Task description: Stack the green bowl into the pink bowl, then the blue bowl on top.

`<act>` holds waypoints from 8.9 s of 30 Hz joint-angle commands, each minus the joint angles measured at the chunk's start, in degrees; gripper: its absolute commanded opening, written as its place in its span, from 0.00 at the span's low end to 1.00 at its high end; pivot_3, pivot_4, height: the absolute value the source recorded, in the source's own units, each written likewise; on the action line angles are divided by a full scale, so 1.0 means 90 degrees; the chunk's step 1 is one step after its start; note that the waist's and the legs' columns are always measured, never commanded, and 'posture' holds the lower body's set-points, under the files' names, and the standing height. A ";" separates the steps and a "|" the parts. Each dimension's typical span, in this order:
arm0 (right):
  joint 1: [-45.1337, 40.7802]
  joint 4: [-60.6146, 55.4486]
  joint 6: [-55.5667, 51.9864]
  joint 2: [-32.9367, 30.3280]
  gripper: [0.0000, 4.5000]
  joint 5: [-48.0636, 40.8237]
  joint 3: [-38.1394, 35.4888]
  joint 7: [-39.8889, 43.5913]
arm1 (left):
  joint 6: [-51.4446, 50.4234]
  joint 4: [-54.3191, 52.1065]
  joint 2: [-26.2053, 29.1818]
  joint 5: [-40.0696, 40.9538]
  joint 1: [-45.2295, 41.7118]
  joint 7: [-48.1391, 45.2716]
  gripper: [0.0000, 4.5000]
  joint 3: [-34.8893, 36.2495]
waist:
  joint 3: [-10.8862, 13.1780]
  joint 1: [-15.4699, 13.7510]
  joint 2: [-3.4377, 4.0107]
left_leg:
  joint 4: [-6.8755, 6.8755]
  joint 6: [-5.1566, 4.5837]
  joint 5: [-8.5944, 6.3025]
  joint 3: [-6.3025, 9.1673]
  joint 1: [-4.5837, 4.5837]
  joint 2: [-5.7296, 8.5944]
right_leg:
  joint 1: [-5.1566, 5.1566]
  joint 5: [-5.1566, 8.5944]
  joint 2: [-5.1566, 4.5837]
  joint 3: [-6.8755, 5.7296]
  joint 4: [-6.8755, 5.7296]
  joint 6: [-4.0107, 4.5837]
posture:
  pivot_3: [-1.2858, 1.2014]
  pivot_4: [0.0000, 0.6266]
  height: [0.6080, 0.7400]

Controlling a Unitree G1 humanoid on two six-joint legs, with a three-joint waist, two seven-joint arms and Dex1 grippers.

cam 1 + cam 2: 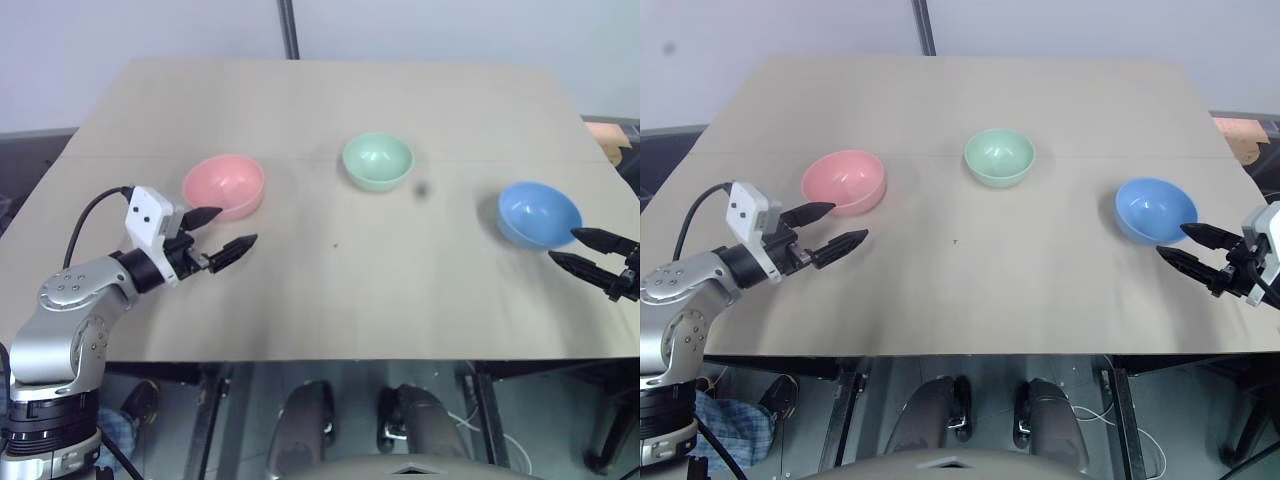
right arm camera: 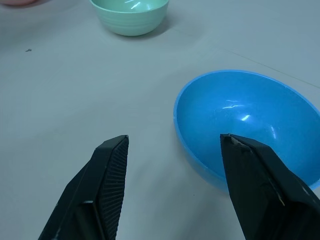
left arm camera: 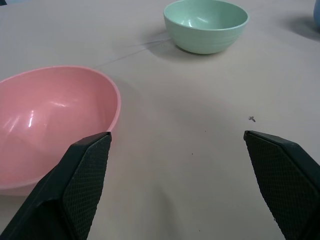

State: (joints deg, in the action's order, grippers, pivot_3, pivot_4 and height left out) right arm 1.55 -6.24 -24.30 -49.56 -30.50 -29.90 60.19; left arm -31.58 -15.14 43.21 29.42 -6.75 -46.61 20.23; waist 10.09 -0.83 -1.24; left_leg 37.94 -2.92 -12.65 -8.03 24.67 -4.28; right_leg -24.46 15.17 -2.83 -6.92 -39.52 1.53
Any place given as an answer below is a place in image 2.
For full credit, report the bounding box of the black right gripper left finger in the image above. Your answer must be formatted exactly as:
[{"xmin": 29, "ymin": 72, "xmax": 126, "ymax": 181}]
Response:
[{"xmin": 37, "ymin": 134, "xmax": 130, "ymax": 240}]

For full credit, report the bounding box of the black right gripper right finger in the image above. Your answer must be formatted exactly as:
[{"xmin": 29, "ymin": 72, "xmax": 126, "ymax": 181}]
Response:
[{"xmin": 219, "ymin": 133, "xmax": 320, "ymax": 240}]

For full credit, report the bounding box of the blue plastic bowl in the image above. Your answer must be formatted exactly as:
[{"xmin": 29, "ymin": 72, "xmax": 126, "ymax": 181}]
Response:
[{"xmin": 173, "ymin": 69, "xmax": 320, "ymax": 194}]

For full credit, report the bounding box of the green plastic bowl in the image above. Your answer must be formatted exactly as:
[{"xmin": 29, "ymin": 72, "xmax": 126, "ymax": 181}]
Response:
[{"xmin": 89, "ymin": 0, "xmax": 169, "ymax": 37}]

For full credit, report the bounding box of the pink object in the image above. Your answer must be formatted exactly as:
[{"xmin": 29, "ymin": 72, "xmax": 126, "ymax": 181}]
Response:
[{"xmin": 3, "ymin": 0, "xmax": 41, "ymax": 7}]

